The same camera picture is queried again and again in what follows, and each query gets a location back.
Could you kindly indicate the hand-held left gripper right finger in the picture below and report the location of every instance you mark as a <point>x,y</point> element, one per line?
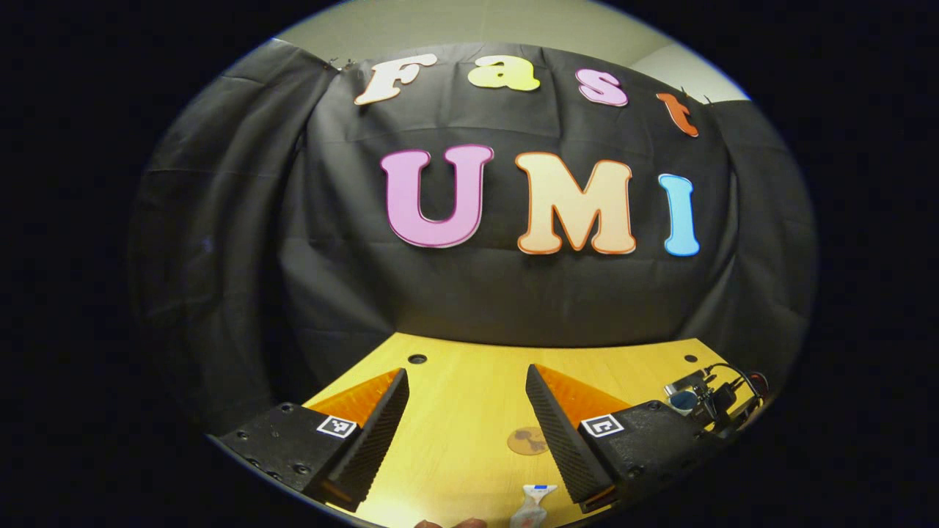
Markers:
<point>561,444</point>

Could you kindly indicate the white toothpaste tube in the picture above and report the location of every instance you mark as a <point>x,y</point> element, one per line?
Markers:
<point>532,506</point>

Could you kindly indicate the round cork coaster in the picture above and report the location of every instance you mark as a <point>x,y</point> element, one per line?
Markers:
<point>524,441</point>

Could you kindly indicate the wooden desktop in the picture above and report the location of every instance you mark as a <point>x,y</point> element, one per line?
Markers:
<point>462,411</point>

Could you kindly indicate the black backdrop cloth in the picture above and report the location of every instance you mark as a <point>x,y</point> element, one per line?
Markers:
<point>477,293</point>

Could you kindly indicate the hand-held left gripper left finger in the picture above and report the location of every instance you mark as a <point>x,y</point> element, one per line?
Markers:
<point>370,447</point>

